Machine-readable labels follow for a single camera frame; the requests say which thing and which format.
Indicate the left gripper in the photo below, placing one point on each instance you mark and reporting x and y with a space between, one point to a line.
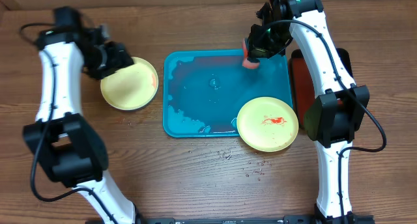
120 58

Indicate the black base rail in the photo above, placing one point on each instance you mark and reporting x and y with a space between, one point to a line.
289 219

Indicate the teal plastic tray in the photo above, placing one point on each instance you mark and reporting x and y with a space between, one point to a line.
205 90

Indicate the dark red lacquer tray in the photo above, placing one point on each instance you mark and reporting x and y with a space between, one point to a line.
304 94

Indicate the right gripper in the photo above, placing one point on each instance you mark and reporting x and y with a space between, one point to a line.
257 53

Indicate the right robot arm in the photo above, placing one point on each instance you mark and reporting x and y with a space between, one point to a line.
308 28

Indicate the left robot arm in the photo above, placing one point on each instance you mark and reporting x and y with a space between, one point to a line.
63 143

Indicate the yellow-green round plate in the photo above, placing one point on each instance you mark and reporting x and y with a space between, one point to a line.
132 87
267 124

